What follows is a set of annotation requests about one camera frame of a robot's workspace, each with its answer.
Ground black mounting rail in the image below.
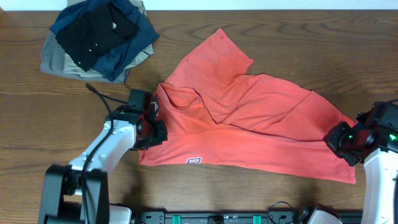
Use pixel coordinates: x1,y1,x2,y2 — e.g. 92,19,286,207
134,211,302,224

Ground navy blue folded garment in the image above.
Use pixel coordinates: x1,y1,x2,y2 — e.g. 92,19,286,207
49,0,160,83

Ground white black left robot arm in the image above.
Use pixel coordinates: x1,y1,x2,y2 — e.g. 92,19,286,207
38,103,167,223

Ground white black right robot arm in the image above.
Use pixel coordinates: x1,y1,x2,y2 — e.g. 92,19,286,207
299,122,397,224

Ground black folded shirt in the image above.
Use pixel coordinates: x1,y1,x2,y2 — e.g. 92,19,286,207
55,3,138,72

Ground red orange t-shirt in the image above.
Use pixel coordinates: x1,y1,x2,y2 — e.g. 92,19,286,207
139,30,356,184

